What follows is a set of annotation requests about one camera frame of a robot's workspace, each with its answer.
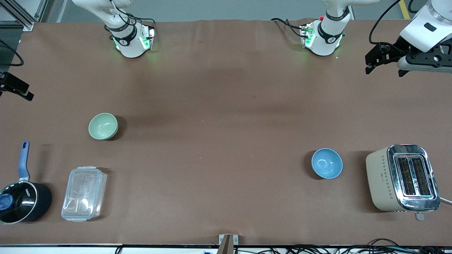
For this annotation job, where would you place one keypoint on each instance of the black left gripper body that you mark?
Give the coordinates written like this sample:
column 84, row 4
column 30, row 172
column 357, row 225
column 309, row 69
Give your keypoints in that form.
column 398, row 49

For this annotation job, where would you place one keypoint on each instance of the green bowl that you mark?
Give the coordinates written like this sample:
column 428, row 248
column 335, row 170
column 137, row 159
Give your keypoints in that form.
column 102, row 126

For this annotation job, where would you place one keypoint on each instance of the blue bowl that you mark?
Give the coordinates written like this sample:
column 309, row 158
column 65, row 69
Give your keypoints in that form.
column 326, row 163

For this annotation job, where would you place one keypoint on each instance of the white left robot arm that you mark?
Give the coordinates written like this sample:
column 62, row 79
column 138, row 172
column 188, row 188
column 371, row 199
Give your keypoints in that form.
column 325, row 35

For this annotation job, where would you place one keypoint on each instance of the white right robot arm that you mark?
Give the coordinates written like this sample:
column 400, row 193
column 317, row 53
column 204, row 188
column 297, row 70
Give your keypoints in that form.
column 130, row 42

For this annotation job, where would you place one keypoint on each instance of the beige chrome toaster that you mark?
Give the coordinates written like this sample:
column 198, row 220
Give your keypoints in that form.
column 399, row 178

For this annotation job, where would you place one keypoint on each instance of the glass pot lid blue knob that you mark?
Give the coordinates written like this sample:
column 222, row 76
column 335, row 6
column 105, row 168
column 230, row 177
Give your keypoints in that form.
column 17, row 203

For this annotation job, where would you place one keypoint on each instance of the clear plastic food container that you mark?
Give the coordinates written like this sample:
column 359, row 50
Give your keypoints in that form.
column 84, row 194

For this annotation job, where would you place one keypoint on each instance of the aluminium frame profile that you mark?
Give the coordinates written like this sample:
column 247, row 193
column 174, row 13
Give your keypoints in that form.
column 21, row 16

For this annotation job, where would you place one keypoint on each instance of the metal bracket with wooden post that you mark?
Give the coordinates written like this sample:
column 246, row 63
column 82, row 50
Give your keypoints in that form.
column 227, row 244

